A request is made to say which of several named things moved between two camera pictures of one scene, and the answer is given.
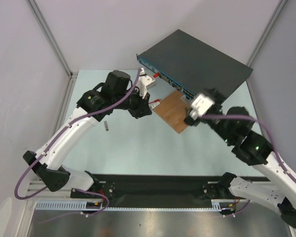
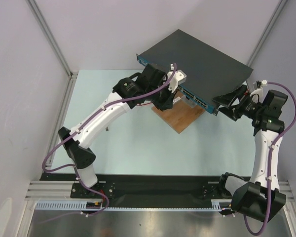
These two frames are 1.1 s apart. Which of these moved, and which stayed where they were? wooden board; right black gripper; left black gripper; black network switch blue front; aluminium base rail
Moved: left black gripper; right black gripper
Stayed: black network switch blue front; wooden board; aluminium base rail
